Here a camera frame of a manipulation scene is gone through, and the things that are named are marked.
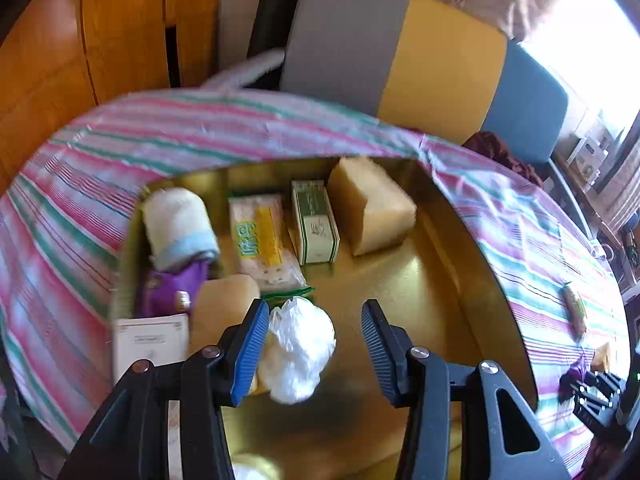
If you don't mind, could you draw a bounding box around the cracker packet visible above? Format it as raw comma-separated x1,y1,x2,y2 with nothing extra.
227,191,313,297

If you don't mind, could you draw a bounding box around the wooden side table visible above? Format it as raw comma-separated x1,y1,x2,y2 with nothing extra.
550,125,640,261

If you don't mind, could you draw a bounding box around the white foam piece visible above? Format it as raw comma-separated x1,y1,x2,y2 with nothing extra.
197,47,286,92

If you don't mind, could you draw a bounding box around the gold tin box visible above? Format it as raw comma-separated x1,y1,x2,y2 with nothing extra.
107,156,541,480

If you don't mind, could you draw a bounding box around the grey yellow blue chair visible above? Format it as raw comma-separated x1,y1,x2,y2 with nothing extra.
279,0,593,241

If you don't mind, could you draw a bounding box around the small yellow cake cube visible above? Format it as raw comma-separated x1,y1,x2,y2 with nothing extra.
591,342,613,373

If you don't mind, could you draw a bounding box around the green cardboard box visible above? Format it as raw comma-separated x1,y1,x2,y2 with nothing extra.
291,180,342,266

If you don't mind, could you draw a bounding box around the white towel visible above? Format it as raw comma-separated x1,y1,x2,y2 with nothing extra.
142,187,221,272

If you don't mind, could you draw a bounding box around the brown patterned curtain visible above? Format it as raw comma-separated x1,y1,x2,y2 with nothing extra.
595,125,640,231

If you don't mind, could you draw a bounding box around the black rolled mat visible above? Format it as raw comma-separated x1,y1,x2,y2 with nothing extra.
247,0,313,91

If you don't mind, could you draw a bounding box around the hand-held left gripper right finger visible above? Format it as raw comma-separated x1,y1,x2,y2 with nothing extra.
361,299,571,480

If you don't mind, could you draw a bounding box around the white cardboard box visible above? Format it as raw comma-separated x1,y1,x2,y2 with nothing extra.
111,312,192,386

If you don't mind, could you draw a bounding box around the bright window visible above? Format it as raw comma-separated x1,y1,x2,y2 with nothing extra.
520,0,640,126

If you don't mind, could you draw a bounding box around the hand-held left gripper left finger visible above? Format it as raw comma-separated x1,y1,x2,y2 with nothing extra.
60,299,271,480

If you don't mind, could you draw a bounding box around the large yellow sponge cake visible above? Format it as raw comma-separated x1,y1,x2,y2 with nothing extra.
327,156,417,257

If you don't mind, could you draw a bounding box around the white printed box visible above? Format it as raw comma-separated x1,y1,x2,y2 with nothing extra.
570,130,613,183

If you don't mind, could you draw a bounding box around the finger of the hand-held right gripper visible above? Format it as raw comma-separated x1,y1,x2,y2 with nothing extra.
571,394,618,431
582,370,627,398

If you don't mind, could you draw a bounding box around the white plastic bag ball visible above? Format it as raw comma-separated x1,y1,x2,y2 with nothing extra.
257,296,337,405
232,452,281,480

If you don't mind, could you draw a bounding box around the yellow bun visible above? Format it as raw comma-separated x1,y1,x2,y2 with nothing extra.
190,274,262,361

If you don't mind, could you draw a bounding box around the purple pouch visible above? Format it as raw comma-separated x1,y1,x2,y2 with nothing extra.
137,260,211,318

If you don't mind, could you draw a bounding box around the small purple packet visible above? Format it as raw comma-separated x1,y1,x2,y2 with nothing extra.
559,357,588,396

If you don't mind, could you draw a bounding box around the striped tablecloth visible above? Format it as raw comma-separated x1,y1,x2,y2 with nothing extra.
0,87,631,480

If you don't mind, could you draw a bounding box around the wooden wardrobe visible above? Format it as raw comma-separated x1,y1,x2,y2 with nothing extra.
0,0,223,196

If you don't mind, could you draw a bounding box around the brown snack bar packet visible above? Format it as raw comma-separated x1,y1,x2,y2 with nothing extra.
562,284,588,338

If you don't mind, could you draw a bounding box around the dark red cloth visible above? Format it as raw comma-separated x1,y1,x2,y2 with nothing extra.
462,131,543,186

